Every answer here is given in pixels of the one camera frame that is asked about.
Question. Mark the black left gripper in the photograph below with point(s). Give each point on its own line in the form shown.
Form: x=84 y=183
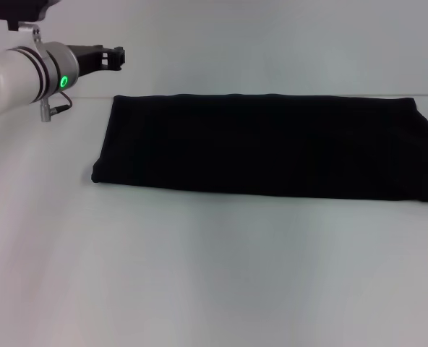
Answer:
x=85 y=59

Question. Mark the black t-shirt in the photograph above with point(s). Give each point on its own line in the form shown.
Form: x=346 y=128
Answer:
x=272 y=152

